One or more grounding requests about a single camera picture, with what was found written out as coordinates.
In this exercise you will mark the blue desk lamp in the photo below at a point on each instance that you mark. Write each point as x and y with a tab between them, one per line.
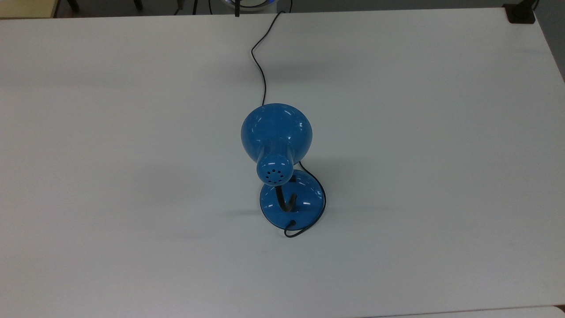
273	128

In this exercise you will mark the black tripod legs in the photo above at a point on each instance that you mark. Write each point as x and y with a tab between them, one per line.
194	6

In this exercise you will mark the black chair leg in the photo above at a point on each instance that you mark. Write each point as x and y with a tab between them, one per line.
73	5
137	4

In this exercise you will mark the light wooden furniture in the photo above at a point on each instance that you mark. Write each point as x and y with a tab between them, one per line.
26	8

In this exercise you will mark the black table clamp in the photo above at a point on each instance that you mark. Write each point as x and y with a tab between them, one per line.
520	14

